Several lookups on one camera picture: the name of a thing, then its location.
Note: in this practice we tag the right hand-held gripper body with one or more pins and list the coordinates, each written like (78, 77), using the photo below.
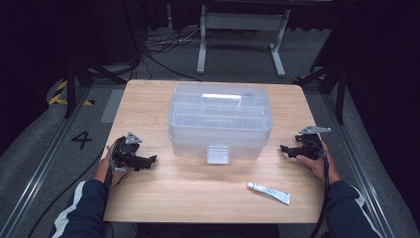
(310, 148)

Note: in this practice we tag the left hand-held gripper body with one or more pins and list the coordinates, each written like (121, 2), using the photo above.
(127, 155)

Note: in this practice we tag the white ointment tube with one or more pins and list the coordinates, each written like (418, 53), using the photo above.
(270, 193)

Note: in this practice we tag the clear plastic storage box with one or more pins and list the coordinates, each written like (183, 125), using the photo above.
(218, 125)

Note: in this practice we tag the person's right hand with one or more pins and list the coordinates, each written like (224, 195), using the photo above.
(318, 167)

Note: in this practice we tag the person's left hand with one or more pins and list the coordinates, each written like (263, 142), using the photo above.
(104, 172)

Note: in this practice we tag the grey floor tape patch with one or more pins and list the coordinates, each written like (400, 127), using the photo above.
(112, 105)

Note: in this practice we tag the black metal stand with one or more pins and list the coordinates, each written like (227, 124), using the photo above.
(340, 95)
(70, 86)

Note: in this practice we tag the yellow and black floor tape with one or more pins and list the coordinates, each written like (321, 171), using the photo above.
(57, 97)

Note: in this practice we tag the grey metal stand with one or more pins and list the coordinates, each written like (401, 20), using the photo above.
(242, 21)

